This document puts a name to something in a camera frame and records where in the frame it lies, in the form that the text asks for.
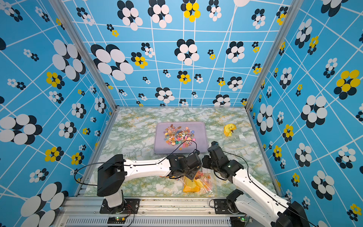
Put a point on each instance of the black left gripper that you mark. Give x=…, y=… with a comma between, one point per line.
x=194, y=175

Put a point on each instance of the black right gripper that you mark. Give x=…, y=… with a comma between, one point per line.
x=206, y=158

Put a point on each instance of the pile of colourful candies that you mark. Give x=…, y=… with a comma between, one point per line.
x=179, y=136

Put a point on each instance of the ziploc bag with yellow duck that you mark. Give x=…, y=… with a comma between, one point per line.
x=234, y=133

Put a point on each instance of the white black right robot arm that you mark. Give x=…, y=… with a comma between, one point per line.
x=252, y=197

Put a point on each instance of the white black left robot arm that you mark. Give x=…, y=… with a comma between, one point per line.
x=117, y=170

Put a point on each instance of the ziploc bag of candies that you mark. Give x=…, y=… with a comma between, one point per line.
x=202, y=184

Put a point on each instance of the lilac plastic tray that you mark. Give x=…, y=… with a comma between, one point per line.
x=199, y=128

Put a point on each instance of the right green circuit board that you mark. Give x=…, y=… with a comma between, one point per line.
x=239, y=221

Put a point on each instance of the green circuit board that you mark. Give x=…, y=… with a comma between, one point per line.
x=239, y=221
x=116, y=220

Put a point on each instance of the left green circuit board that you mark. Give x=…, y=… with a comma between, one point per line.
x=116, y=220

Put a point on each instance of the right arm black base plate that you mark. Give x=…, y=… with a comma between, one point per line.
x=224, y=206

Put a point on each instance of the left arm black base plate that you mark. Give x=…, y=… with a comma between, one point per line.
x=128, y=206

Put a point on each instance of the aluminium front rail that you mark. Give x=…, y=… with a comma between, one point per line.
x=153, y=212

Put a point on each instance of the aluminium corner post right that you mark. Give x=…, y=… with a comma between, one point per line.
x=281, y=35

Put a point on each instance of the aluminium corner post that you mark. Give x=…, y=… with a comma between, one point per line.
x=60, y=10
x=281, y=35

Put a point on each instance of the aluminium corner post left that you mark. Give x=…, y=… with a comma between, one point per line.
x=60, y=10

